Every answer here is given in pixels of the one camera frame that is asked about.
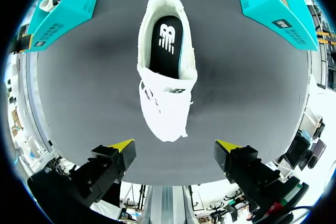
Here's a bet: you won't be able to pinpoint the blue and black insole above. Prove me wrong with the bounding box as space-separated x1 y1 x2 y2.
149 15 185 80

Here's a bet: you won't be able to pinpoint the teal box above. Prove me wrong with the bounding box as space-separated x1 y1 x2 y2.
25 0 109 53
230 0 320 52

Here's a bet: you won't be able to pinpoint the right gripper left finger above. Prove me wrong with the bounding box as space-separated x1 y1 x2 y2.
69 138 137 201

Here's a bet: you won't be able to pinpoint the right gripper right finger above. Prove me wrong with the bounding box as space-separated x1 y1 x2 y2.
213 139 282 201

